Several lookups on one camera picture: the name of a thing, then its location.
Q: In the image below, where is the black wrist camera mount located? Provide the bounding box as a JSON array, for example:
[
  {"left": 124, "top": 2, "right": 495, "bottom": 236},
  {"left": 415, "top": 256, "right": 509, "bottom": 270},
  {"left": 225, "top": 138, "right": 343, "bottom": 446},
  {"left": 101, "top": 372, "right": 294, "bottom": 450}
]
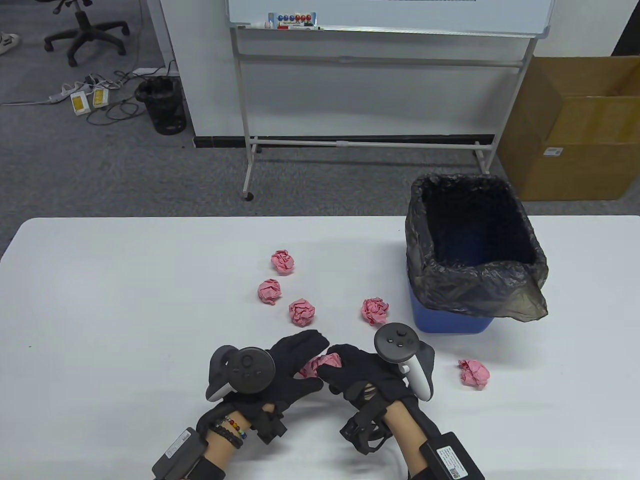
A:
[
  {"left": 340, "top": 395, "right": 393, "bottom": 455},
  {"left": 250, "top": 404, "right": 288, "bottom": 445}
]

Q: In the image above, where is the pink paper ball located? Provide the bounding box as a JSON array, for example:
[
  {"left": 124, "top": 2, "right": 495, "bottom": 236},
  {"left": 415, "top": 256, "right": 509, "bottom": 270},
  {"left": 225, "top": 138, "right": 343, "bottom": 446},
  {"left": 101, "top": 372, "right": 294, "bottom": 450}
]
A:
[
  {"left": 299, "top": 352, "right": 343, "bottom": 379},
  {"left": 288, "top": 298, "right": 318, "bottom": 328},
  {"left": 360, "top": 297, "right": 391, "bottom": 327},
  {"left": 270, "top": 249, "right": 297, "bottom": 276},
  {"left": 458, "top": 358, "right": 491, "bottom": 391},
  {"left": 257, "top": 278, "right": 282, "bottom": 306}
]

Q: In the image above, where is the pack of colourful magnets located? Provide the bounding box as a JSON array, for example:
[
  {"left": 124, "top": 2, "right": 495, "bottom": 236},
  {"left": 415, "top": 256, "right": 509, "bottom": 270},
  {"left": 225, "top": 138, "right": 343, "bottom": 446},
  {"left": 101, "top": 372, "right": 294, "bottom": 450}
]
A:
[{"left": 268, "top": 12, "right": 318, "bottom": 26}]

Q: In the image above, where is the blue recycling bin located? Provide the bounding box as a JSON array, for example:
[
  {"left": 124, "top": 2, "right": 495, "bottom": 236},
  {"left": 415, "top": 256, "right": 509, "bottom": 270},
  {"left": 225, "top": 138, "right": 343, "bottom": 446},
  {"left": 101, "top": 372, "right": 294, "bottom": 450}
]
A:
[{"left": 409, "top": 282, "right": 495, "bottom": 335}]

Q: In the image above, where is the black wrist sensor box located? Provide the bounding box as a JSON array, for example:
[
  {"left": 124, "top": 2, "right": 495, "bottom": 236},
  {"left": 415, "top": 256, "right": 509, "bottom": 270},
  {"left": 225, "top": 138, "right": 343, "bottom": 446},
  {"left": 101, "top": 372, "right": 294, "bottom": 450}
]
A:
[
  {"left": 419, "top": 431, "right": 486, "bottom": 480},
  {"left": 151, "top": 426, "right": 208, "bottom": 478}
]

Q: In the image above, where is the black braided bracelet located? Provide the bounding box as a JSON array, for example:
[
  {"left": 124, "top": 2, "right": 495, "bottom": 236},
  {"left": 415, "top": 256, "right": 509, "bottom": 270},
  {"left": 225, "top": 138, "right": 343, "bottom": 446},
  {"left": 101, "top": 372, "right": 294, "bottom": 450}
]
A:
[{"left": 212, "top": 422, "right": 245, "bottom": 448}]

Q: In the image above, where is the colourful bead bracelet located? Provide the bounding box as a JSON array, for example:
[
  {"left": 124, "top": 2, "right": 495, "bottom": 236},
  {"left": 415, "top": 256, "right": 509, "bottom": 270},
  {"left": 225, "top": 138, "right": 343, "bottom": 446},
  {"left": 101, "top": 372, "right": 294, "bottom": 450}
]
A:
[{"left": 222, "top": 415, "right": 248, "bottom": 441}]

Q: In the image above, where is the person's left forearm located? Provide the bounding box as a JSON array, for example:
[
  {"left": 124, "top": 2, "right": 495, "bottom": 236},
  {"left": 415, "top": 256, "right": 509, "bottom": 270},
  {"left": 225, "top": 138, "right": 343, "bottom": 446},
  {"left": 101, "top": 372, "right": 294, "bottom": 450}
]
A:
[{"left": 202, "top": 427, "right": 246, "bottom": 473}]

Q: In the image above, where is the black mesh waste basket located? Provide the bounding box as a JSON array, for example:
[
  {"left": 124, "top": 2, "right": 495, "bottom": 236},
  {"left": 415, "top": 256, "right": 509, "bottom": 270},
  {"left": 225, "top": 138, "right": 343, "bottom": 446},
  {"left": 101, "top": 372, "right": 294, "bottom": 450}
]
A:
[{"left": 135, "top": 76, "right": 188, "bottom": 136}]

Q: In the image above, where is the office chair base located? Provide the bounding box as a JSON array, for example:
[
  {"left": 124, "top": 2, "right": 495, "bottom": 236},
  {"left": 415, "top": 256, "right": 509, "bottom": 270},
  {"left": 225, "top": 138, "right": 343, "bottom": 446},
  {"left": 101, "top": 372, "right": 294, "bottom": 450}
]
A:
[{"left": 44, "top": 0, "right": 131, "bottom": 68}]

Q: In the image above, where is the person's left hand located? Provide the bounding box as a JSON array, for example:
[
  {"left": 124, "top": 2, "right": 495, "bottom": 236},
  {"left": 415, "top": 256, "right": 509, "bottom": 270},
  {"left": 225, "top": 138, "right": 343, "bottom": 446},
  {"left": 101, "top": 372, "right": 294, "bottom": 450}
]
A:
[{"left": 196, "top": 330, "right": 331, "bottom": 435}]

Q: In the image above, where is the brown cardboard box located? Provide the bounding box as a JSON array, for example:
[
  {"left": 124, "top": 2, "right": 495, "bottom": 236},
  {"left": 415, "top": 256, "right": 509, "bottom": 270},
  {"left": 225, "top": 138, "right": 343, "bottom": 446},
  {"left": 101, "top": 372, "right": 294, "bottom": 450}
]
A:
[{"left": 497, "top": 55, "right": 640, "bottom": 202}]

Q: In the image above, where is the grey and white handheld controller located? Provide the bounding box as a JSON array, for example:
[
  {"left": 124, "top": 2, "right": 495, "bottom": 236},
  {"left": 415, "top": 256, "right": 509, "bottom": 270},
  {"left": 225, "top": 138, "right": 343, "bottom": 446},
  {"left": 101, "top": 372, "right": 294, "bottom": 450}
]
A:
[
  {"left": 374, "top": 322, "right": 436, "bottom": 402},
  {"left": 205, "top": 345, "right": 276, "bottom": 402}
]

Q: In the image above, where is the white power strip with cord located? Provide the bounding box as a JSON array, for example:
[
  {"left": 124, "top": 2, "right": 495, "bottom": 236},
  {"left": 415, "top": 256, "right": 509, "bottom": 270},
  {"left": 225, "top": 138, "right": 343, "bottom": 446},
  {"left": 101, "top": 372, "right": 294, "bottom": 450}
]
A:
[{"left": 0, "top": 82, "right": 83, "bottom": 107}]

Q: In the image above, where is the blue bin with black bag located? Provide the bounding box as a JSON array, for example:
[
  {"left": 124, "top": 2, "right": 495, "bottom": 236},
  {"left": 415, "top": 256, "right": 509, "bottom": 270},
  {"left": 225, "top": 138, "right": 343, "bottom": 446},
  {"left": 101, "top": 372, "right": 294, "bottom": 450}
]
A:
[{"left": 405, "top": 172, "right": 550, "bottom": 323}]

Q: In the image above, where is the power strip with cables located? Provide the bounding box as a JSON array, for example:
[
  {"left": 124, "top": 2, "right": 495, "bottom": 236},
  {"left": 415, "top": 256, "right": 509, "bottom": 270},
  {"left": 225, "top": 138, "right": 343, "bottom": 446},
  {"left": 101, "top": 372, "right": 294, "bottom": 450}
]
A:
[{"left": 86, "top": 70, "right": 151, "bottom": 126}]

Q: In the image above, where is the person's right hand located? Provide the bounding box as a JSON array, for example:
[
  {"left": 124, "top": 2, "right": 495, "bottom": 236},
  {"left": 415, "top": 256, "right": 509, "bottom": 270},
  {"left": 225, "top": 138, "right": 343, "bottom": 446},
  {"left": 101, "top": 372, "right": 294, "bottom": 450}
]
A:
[{"left": 318, "top": 344, "right": 417, "bottom": 407}]

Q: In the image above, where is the whiteboard on metal stand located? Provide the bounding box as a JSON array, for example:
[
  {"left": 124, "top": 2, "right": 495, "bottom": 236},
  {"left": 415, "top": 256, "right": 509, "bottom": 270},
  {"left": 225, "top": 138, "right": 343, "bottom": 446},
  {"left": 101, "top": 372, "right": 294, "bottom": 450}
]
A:
[{"left": 226, "top": 0, "right": 556, "bottom": 202}]

